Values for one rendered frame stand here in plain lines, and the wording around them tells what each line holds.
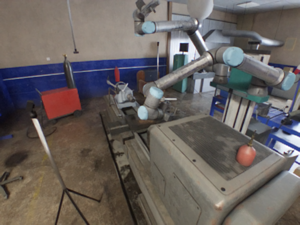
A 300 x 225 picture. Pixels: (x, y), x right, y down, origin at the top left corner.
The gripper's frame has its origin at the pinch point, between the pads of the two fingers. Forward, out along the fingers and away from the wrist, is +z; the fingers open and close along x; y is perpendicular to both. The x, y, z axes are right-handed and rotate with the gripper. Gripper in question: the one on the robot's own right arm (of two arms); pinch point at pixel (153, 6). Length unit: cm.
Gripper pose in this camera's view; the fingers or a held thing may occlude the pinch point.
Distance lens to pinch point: 115.0
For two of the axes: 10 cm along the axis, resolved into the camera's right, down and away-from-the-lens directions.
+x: -6.9, 7.3, 0.0
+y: 6.0, 5.6, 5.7
